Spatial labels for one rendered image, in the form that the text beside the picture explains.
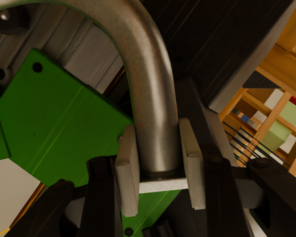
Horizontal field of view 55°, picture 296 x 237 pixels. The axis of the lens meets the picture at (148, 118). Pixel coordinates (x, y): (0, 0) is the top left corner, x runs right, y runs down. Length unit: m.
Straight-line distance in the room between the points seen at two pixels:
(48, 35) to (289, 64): 0.87
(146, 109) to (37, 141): 0.17
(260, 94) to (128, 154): 3.69
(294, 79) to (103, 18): 0.92
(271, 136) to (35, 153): 3.32
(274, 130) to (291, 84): 2.49
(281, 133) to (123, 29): 3.41
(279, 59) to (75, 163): 0.87
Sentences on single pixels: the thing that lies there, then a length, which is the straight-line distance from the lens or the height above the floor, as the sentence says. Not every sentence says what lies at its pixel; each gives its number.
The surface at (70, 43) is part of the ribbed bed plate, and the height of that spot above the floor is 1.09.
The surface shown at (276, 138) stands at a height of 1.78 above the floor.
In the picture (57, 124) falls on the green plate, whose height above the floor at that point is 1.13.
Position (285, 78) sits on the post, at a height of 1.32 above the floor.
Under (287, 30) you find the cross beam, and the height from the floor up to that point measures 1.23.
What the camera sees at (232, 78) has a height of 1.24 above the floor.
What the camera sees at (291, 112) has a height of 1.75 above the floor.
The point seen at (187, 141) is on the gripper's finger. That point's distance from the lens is 0.16.
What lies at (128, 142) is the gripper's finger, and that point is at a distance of 0.17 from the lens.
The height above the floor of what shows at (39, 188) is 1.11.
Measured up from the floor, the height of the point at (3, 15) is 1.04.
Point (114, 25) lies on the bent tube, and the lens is 0.18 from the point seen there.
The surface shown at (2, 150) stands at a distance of 0.34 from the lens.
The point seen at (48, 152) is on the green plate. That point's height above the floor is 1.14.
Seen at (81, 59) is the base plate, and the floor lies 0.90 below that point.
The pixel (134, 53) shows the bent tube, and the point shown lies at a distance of 0.18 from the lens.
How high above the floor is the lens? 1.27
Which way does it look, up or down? 13 degrees down
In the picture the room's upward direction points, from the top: 129 degrees clockwise
